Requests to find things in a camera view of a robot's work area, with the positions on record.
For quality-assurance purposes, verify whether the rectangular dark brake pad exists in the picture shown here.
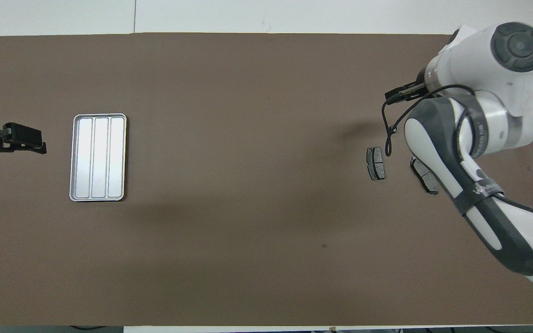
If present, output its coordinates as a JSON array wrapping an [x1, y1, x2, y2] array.
[[366, 147, 386, 181]]

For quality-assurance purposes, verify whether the curved dark brake pad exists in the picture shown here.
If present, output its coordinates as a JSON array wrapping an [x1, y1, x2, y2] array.
[[410, 156, 440, 195]]

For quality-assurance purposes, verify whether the brown table mat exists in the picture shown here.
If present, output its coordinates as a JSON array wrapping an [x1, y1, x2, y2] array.
[[0, 33, 533, 327]]

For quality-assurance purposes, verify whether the silver metal tray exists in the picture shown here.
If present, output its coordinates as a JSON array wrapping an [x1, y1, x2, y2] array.
[[69, 113, 127, 202]]

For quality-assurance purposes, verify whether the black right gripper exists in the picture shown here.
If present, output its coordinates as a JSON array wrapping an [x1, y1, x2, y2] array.
[[384, 68, 430, 105]]

